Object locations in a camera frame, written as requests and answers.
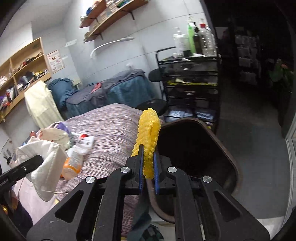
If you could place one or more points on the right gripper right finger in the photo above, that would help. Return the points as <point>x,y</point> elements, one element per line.
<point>203,210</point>

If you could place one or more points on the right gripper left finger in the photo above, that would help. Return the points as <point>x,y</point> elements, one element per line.
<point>93,210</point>

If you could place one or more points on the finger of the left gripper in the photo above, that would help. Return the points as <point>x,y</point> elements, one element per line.
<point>9,178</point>

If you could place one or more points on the orange plastic drink bottle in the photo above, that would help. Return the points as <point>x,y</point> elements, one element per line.
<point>72,165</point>

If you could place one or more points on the white red bag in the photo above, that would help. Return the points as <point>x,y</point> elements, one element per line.
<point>83,143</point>

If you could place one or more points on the dark brown trash bin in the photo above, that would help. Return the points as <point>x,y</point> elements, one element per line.
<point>188,144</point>

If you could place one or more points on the pink blanket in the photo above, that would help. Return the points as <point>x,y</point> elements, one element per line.
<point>31,202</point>

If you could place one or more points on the cream hanging cloth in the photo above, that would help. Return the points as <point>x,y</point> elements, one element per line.
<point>41,105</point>

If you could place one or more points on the purple striped bed cover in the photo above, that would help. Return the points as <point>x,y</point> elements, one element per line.
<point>114,128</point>

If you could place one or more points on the blue cloth pile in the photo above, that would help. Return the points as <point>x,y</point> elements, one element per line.
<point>61,89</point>

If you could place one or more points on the red cloth on bed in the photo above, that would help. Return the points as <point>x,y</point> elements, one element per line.
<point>96,87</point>

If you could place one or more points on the black round stool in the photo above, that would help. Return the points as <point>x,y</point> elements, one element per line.
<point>156,75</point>

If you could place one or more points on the clear red-cap bottle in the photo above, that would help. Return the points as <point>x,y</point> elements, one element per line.
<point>207,41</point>

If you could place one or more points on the dark pump bottle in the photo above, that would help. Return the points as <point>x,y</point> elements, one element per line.
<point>197,42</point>

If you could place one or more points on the white pump bottle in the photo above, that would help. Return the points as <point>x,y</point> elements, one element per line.
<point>182,43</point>

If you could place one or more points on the white floor lamp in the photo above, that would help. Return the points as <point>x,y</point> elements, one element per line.
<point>110,43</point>

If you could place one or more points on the green lotion bottle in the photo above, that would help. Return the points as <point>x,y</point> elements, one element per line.
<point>191,33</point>

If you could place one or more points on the wooden wall shelf unit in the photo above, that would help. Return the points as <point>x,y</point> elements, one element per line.
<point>20,72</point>

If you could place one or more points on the wall poster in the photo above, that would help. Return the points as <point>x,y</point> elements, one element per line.
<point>55,61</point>

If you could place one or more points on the black wire shelf cart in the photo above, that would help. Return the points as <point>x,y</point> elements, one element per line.
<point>191,87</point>

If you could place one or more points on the wooden upper wall shelf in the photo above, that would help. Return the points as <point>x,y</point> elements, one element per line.
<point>102,14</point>

